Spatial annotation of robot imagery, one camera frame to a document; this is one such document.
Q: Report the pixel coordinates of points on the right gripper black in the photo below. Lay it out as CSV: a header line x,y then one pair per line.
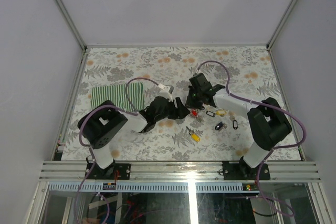
x,y
190,104

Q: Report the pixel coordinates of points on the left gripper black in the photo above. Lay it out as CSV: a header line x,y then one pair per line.
x,y
179,112

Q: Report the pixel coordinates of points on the key with red tag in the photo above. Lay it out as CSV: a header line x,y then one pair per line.
x,y
194,113

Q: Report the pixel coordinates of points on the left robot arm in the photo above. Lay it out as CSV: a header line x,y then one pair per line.
x,y
98,128

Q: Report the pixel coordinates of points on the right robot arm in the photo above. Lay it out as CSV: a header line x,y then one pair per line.
x,y
268,125

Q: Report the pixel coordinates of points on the key with yellow white tag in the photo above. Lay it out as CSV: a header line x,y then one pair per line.
x,y
221,112

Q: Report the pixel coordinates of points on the black car key fob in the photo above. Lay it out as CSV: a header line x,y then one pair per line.
x,y
220,126

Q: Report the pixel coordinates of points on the key with black tag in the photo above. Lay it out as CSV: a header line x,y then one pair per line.
x,y
235,124

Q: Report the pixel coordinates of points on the green striped cloth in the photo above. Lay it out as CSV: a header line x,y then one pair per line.
x,y
116,94

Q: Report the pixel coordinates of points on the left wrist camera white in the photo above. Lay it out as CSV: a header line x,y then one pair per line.
x,y
166,92

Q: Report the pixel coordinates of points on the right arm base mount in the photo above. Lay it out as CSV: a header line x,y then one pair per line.
x,y
237,171

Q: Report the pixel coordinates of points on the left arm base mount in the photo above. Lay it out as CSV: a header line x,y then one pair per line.
x,y
116,171

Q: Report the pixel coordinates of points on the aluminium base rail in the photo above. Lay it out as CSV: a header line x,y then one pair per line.
x,y
145,171

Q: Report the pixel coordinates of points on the slotted cable duct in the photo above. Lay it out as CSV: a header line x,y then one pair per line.
x,y
163,187

